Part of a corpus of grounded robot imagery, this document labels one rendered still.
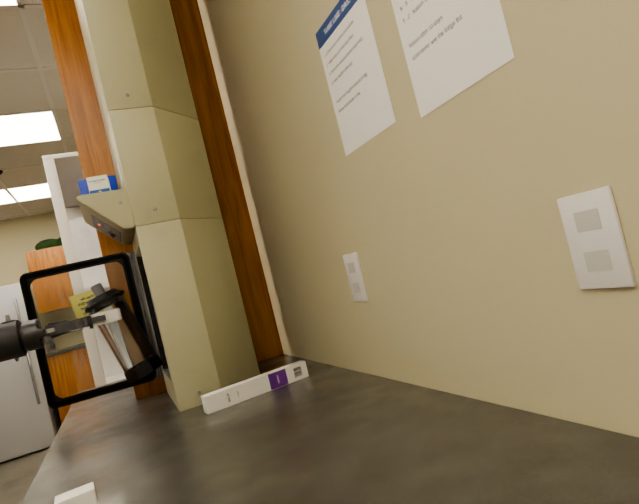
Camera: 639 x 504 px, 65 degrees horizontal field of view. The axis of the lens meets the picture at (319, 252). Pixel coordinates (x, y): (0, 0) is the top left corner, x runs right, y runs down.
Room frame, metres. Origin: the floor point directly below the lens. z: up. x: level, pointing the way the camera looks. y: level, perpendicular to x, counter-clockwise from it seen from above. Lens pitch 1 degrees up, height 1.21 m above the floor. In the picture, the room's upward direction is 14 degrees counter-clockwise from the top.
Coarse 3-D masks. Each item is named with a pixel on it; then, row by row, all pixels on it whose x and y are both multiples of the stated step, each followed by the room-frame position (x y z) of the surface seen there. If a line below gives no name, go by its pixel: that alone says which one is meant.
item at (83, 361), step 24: (120, 264) 1.50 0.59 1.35; (48, 288) 1.45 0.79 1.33; (72, 288) 1.46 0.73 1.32; (120, 288) 1.50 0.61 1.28; (48, 312) 1.44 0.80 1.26; (72, 312) 1.46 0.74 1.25; (72, 336) 1.46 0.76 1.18; (96, 336) 1.47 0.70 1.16; (48, 360) 1.44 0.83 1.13; (72, 360) 1.45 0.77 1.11; (96, 360) 1.47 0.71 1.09; (72, 384) 1.45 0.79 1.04; (96, 384) 1.46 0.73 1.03
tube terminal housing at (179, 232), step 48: (144, 144) 1.26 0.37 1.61; (192, 144) 1.40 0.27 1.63; (144, 192) 1.25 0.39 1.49; (192, 192) 1.35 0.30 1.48; (144, 240) 1.24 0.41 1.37; (192, 240) 1.30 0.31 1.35; (192, 288) 1.27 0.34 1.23; (192, 336) 1.26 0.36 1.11; (240, 336) 1.41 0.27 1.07; (192, 384) 1.25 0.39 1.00
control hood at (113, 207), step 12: (108, 192) 1.21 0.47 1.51; (120, 192) 1.23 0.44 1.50; (84, 204) 1.19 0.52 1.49; (96, 204) 1.20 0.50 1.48; (108, 204) 1.21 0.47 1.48; (120, 204) 1.22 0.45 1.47; (84, 216) 1.37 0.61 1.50; (96, 216) 1.27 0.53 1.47; (108, 216) 1.21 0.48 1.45; (120, 216) 1.22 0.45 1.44; (132, 216) 1.23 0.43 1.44; (96, 228) 1.47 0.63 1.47; (120, 228) 1.25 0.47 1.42; (132, 228) 1.24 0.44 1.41
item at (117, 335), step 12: (120, 300) 1.30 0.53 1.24; (96, 312) 1.27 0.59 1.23; (120, 312) 1.29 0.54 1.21; (132, 312) 1.33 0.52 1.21; (108, 324) 1.28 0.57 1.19; (120, 324) 1.28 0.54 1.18; (132, 324) 1.30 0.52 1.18; (108, 336) 1.28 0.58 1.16; (120, 336) 1.28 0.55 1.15; (132, 336) 1.29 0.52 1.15; (144, 336) 1.32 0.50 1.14; (120, 348) 1.28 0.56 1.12; (132, 348) 1.29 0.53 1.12; (144, 348) 1.31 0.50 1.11; (120, 360) 1.29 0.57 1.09; (132, 360) 1.29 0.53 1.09; (144, 360) 1.30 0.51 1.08
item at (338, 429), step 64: (320, 384) 1.16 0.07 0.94; (384, 384) 1.02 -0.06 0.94; (64, 448) 1.15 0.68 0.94; (128, 448) 1.02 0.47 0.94; (192, 448) 0.91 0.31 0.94; (256, 448) 0.83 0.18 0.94; (320, 448) 0.76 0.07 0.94; (384, 448) 0.70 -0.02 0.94; (448, 448) 0.65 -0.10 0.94; (512, 448) 0.60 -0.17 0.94; (576, 448) 0.56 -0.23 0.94
